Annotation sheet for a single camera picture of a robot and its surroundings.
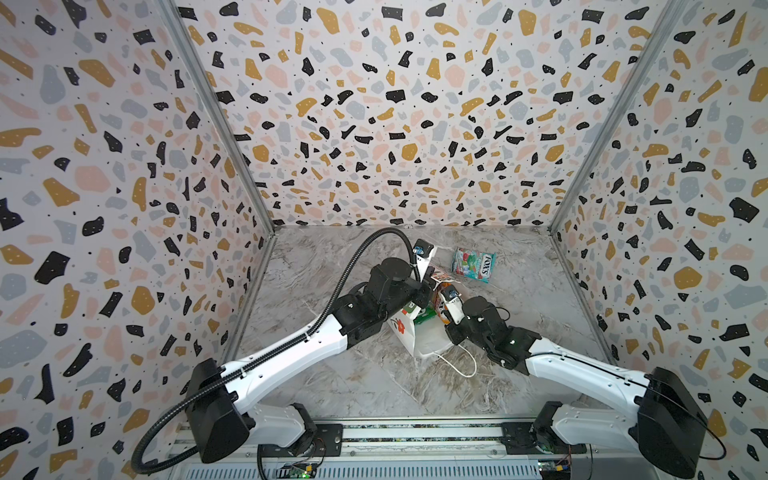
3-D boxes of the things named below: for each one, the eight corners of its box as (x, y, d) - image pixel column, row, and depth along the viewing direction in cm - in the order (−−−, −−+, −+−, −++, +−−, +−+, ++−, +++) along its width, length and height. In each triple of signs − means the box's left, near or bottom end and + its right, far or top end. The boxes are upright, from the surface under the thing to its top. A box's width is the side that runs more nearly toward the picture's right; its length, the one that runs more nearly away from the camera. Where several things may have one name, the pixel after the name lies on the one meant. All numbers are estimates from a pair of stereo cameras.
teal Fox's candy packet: (449, 277, 109) (451, 270, 106) (452, 253, 117) (453, 246, 114) (493, 284, 108) (496, 277, 104) (493, 259, 115) (496, 252, 112)
